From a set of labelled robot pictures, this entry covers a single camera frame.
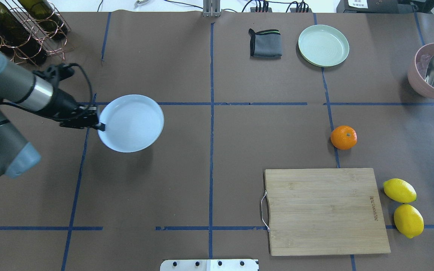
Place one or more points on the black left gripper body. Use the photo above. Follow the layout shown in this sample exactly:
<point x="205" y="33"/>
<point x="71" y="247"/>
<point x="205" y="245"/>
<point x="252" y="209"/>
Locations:
<point x="63" y="104"/>

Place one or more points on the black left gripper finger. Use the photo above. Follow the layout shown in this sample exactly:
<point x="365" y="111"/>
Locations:
<point x="100" y="126"/>

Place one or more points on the light blue plate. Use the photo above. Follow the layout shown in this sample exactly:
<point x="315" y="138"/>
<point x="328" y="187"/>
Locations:
<point x="132" y="123"/>

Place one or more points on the orange mandarin fruit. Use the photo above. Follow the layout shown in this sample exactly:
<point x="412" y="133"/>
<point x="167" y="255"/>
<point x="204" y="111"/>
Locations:
<point x="343" y="137"/>

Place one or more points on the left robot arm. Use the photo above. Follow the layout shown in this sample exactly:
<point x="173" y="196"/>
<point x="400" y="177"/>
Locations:
<point x="37" y="92"/>

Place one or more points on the light green plate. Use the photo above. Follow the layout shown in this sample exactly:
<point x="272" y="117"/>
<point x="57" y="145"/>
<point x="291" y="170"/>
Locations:
<point x="323" y="45"/>

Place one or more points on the dark wine bottle lower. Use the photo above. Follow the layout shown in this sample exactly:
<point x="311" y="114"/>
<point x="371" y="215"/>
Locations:
<point x="46" y="17"/>

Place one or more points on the dark wine bottle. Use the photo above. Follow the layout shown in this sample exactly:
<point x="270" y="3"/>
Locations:
<point x="16" y="35"/>
<point x="46" y="17"/>

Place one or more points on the dark wine bottle upper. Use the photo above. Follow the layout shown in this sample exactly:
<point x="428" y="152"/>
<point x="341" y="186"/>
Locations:
<point x="16" y="35"/>

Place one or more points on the folded grey cloth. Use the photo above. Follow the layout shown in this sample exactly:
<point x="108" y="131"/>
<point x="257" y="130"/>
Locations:
<point x="266" y="44"/>

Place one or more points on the black power strip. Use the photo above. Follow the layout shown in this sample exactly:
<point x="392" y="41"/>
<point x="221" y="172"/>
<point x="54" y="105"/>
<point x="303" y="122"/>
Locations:
<point x="268" y="6"/>

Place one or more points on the bamboo cutting board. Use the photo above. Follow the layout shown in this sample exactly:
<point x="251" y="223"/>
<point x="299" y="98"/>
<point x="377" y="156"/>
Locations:
<point x="315" y="212"/>

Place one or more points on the lower yellow lemon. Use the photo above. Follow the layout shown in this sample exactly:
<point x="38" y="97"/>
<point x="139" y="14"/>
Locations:
<point x="400" y="191"/>

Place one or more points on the yellow lemon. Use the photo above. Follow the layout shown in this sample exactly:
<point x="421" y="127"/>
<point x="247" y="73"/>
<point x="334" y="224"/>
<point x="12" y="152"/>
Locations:
<point x="400" y="191"/>
<point x="408" y="221"/>

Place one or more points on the pink bowl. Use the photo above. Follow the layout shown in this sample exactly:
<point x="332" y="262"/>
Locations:
<point x="433" y="71"/>

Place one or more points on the upper yellow lemon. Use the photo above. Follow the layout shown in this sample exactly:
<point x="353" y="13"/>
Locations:
<point x="408" y="221"/>

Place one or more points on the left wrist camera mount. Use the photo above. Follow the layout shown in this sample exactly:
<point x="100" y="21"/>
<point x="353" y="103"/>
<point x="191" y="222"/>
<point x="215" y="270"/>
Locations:
<point x="55" y="74"/>

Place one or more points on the copper wire bottle rack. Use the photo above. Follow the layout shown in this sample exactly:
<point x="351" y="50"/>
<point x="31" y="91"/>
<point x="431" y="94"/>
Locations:
<point x="32" y="31"/>

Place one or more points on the aluminium frame post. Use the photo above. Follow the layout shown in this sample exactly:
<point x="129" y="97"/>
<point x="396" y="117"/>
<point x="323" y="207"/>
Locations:
<point x="212" y="8"/>

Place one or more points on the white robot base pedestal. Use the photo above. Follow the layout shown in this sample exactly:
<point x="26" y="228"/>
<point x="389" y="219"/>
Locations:
<point x="210" y="265"/>

